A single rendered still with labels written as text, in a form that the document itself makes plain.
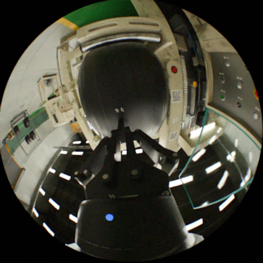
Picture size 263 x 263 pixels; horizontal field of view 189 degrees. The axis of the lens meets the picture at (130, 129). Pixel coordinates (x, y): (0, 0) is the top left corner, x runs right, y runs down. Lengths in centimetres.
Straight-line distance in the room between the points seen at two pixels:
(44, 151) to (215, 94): 1202
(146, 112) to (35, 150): 1124
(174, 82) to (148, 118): 32
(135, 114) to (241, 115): 54
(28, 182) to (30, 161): 245
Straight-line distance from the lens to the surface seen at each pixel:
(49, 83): 276
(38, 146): 1139
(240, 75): 56
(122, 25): 41
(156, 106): 23
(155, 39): 43
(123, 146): 88
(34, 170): 1146
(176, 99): 52
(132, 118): 22
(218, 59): 61
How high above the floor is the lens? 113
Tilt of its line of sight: 32 degrees up
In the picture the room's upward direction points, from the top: 168 degrees clockwise
